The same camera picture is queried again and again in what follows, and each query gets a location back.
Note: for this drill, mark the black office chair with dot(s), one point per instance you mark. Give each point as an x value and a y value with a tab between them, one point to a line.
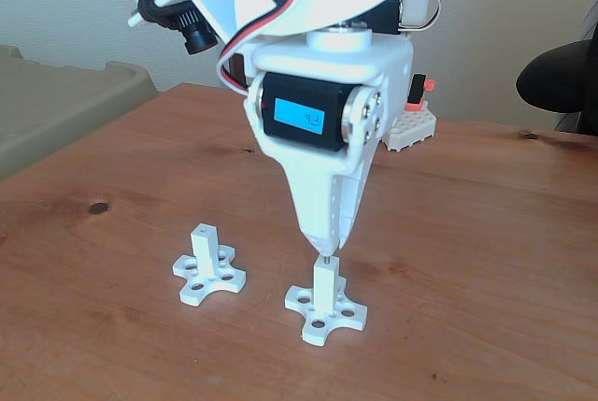
560	76

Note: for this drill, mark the tan plastic bin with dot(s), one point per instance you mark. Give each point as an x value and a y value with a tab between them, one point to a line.
56	102

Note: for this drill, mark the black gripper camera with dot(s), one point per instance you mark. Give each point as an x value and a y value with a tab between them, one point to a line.
198	38

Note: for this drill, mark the white cross-base post stand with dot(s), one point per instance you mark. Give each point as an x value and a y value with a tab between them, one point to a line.
205	251
324	286

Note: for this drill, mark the orange and black clamp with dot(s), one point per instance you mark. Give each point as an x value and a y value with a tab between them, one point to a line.
416	92

